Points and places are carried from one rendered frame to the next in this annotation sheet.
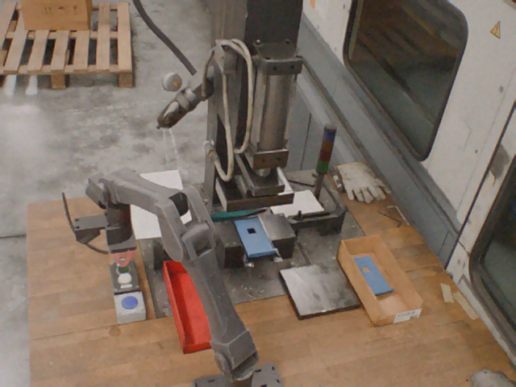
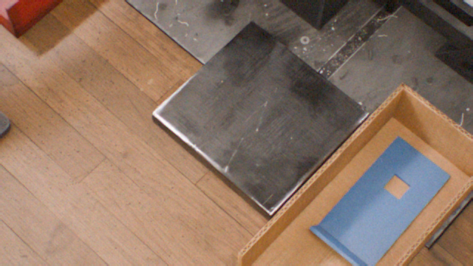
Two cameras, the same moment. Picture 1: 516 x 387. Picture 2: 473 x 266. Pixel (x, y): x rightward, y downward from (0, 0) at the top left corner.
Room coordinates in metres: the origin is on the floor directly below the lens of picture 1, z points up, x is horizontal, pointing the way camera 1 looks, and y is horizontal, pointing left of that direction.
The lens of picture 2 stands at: (0.80, -0.58, 1.80)
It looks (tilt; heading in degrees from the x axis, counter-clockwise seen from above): 64 degrees down; 61
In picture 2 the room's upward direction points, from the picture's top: 4 degrees clockwise
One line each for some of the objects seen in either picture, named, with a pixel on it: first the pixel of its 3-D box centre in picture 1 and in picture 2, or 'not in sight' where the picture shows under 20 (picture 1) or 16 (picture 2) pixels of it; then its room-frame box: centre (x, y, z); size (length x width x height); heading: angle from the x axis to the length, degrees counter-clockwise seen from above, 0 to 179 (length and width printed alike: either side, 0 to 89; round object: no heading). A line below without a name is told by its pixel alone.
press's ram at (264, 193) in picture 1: (250, 142); not in sight; (1.22, 0.04, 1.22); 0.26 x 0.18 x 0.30; 22
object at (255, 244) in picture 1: (255, 235); not in sight; (1.12, 0.00, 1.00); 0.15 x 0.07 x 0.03; 22
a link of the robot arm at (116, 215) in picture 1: (117, 207); not in sight; (1.01, 0.33, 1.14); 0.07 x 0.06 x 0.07; 50
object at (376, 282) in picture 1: (371, 273); (381, 202); (1.11, -0.33, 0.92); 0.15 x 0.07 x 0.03; 23
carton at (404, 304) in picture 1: (377, 278); (368, 219); (1.08, -0.35, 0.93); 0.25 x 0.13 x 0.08; 22
